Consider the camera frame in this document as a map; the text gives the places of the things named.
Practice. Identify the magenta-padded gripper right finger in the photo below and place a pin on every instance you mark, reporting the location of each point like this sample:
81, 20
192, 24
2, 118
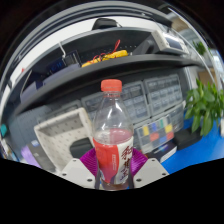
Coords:
151, 171

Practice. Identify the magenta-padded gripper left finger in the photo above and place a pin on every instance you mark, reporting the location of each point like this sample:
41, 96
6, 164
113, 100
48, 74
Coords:
78, 173

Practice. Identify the clear red-capped drink bottle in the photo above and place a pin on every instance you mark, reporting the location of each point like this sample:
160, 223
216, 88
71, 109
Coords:
113, 146

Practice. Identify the black box with label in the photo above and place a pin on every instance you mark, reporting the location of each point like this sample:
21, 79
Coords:
166, 151

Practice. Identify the black rectangular case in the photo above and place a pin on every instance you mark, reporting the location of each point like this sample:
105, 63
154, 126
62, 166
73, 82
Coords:
80, 148

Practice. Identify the clear organizer box, coloured parts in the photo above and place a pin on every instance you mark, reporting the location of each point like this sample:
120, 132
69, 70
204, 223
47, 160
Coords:
155, 133

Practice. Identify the white perforated tray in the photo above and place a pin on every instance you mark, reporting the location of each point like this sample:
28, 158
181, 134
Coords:
63, 136

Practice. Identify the dark grey flat box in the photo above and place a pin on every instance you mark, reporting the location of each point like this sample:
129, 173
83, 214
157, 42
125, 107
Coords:
41, 156

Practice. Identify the black zip case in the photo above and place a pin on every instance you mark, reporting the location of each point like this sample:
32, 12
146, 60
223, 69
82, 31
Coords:
186, 138

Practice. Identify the purple plastic bag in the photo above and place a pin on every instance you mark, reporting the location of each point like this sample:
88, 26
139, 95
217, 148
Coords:
28, 155

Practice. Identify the grey small-parts drawer cabinet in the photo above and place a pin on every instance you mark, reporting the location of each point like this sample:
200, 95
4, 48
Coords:
179, 116
163, 93
136, 100

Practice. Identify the green potted plant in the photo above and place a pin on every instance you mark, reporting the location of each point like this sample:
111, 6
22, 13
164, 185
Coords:
205, 106

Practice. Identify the small teal device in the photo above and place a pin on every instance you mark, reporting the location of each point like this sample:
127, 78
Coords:
3, 130

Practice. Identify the black overhead shelf unit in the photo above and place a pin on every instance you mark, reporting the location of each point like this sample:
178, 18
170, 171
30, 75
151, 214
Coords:
100, 70

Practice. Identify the small green background plant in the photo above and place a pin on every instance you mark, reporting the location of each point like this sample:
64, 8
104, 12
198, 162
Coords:
200, 48

